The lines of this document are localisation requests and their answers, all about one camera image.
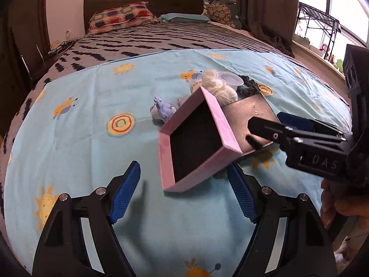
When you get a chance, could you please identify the plaid pillow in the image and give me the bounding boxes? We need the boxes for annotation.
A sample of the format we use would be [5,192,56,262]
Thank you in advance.
[88,2,159,33]

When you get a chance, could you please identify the grey black striped blanket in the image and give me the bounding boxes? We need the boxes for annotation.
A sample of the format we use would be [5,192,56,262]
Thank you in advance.
[0,21,297,179]

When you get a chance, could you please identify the dark wooden headboard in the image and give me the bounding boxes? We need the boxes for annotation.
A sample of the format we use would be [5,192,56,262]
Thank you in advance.
[83,0,204,33]

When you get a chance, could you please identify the dark brown curtain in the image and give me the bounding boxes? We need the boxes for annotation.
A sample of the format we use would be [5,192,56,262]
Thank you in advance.
[209,0,300,58]

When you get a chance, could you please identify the black metal rack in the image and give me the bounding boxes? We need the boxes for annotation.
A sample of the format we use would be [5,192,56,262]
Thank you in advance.
[294,1,342,61]

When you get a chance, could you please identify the light blue printed sheet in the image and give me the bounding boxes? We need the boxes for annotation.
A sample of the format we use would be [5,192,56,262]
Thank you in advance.
[4,48,354,277]

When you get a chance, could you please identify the black fuzzy cloth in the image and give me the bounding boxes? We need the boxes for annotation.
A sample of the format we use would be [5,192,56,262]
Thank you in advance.
[236,75,261,99]

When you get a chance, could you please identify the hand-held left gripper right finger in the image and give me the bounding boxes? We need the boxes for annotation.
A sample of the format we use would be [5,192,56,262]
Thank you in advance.
[227,163,338,277]

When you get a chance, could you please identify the person's right hand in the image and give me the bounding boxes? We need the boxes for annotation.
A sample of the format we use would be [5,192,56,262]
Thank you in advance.
[319,177,369,233]

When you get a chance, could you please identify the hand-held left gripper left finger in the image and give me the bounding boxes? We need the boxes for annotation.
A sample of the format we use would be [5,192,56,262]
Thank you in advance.
[32,160,141,277]

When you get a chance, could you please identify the cream yarn ball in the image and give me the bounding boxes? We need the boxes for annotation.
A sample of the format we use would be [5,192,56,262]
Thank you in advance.
[201,69,238,104]

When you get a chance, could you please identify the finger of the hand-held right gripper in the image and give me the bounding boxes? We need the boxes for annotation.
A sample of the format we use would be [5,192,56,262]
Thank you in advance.
[277,112,346,137]
[247,117,300,153]

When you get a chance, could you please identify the pink cardboard box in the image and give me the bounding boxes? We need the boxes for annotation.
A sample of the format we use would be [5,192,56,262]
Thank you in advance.
[158,86,282,193]

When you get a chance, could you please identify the blue pillow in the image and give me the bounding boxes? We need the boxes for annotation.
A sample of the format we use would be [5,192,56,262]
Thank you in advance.
[158,13,211,24]

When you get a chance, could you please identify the cables on nightstand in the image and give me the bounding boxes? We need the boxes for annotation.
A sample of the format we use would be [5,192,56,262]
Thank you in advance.
[48,39,76,55]

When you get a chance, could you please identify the patterned plush cushion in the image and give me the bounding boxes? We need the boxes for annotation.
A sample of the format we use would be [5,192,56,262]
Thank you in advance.
[202,0,243,29]

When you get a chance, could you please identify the translucent white plastic cup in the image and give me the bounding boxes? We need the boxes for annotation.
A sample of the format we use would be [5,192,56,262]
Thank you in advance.
[217,72,243,88]

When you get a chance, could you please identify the dark wooden wardrobe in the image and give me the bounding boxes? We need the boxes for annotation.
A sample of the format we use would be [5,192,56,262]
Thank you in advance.
[0,0,51,135]

